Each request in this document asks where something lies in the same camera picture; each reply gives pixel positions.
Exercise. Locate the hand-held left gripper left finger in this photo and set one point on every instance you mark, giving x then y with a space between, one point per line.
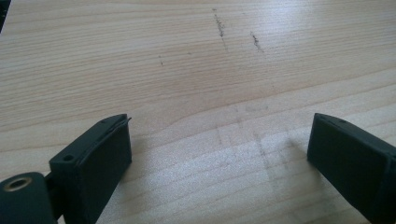
93 161

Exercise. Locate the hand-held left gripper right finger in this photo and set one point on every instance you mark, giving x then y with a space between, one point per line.
351 161

